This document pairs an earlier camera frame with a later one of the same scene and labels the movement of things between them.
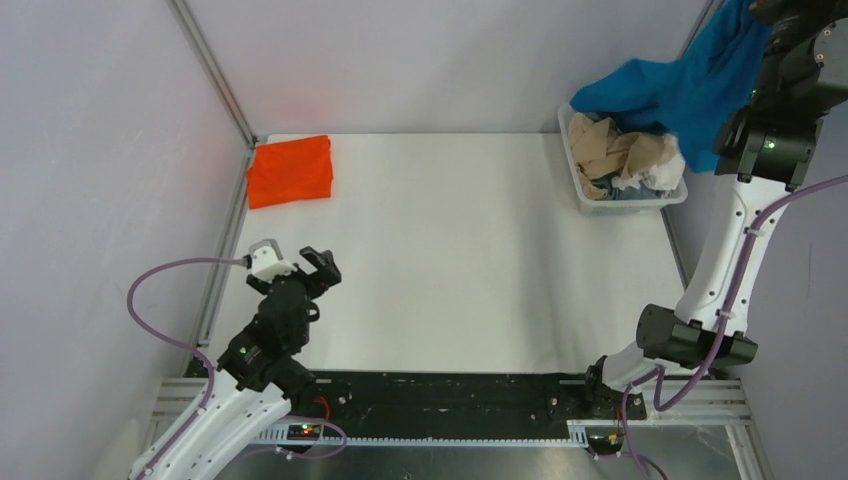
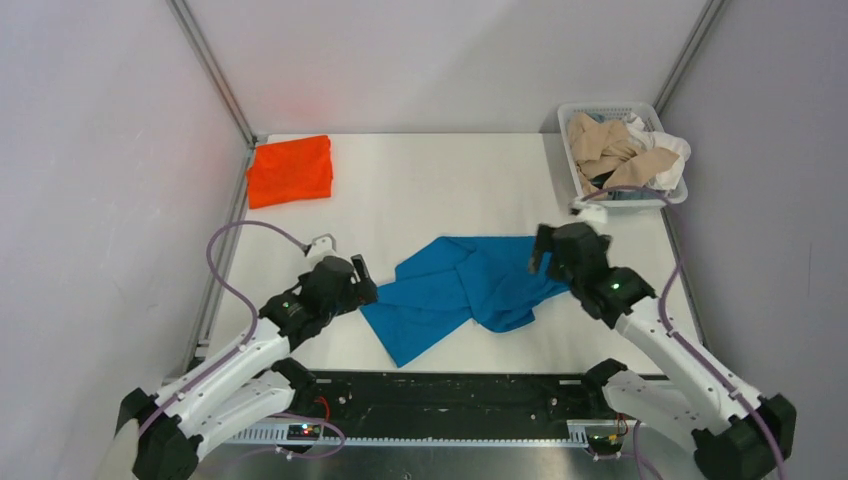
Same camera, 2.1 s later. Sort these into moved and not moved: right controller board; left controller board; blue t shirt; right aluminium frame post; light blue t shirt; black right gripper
Moved: blue t shirt; black right gripper
Not moved: left controller board; light blue t shirt; right controller board; right aluminium frame post
